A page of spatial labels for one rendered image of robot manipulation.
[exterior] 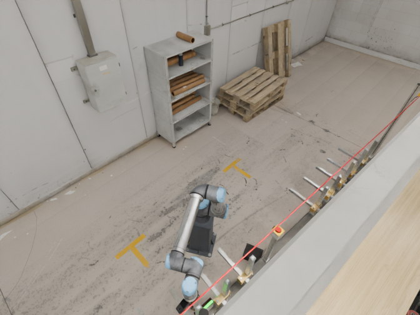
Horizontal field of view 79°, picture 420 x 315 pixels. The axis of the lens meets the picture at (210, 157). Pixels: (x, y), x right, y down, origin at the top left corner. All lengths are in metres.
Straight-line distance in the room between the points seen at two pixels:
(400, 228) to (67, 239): 3.55
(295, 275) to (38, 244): 3.48
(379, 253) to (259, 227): 1.38
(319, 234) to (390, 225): 2.33
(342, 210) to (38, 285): 3.27
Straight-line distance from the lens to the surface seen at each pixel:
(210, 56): 4.13
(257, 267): 2.44
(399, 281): 2.63
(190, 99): 4.41
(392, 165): 0.82
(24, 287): 3.61
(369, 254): 2.62
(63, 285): 3.42
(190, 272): 1.67
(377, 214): 0.81
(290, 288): 0.52
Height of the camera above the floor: 2.93
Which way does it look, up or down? 45 degrees down
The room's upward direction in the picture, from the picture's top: 2 degrees clockwise
